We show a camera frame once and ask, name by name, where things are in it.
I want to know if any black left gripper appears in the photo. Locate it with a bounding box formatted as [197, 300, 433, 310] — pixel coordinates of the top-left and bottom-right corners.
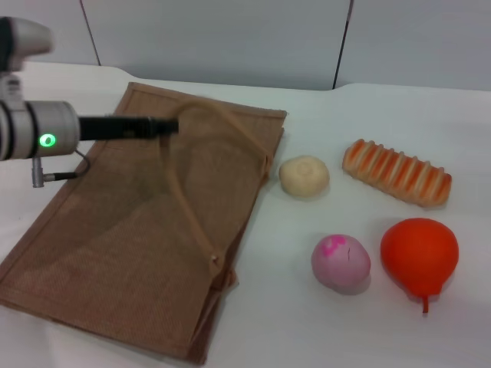
[77, 115, 180, 141]

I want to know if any brown jute handbag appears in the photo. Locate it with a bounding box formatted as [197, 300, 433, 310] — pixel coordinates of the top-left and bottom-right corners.
[0, 81, 288, 368]

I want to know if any round beige egg yolk pastry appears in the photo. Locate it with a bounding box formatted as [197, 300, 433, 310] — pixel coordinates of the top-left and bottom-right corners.
[278, 154, 331, 199]

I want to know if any orange striped long bread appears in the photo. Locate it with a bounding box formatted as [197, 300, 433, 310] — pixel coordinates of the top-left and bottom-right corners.
[341, 138, 453, 210]

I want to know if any pink peach bun toy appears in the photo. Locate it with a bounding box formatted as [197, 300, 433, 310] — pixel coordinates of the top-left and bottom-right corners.
[311, 233, 372, 296]

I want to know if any orange pear toy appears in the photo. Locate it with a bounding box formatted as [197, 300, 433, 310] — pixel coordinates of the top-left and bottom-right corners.
[380, 217, 460, 314]

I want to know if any grey cable with plug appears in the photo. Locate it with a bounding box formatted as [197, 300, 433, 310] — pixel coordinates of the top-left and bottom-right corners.
[31, 148, 91, 189]

